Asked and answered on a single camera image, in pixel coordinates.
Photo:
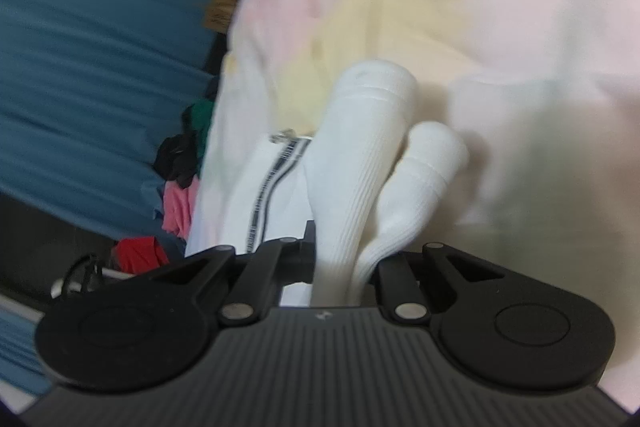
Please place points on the white striped jacket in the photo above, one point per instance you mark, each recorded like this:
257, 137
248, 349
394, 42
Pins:
369, 178

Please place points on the red garment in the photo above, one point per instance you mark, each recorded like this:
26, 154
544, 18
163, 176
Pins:
139, 255

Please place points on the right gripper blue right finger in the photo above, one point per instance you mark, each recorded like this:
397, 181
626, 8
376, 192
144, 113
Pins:
398, 270

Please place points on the black garment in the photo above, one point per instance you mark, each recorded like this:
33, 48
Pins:
177, 159

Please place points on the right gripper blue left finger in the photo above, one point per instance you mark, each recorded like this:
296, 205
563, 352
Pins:
277, 262

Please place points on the pink garment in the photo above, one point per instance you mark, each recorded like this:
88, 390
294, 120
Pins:
178, 207

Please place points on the silver tripod stand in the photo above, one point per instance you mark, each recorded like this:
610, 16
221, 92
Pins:
88, 273

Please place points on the pastel bed sheet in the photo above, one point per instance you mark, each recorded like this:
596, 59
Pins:
545, 93

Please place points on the green garment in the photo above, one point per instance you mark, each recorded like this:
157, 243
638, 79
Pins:
196, 121

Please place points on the left blue curtain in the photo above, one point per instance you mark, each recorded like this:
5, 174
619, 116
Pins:
20, 365

